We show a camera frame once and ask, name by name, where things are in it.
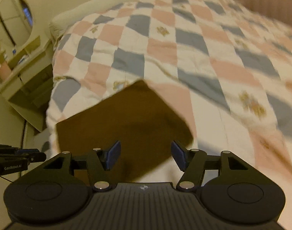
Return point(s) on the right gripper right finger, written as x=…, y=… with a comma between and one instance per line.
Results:
x=191, y=162

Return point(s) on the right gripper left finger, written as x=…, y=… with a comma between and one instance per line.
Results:
x=98, y=162

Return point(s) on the brown garment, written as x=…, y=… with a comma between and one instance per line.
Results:
x=139, y=119

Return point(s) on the white bedside table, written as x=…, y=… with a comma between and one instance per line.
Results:
x=28, y=83

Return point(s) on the pink grey checkered quilt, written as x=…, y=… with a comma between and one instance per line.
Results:
x=226, y=70

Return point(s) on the white bed pillow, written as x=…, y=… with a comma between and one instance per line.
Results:
x=59, y=24

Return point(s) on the round wall mirror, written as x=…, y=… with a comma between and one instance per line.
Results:
x=16, y=22

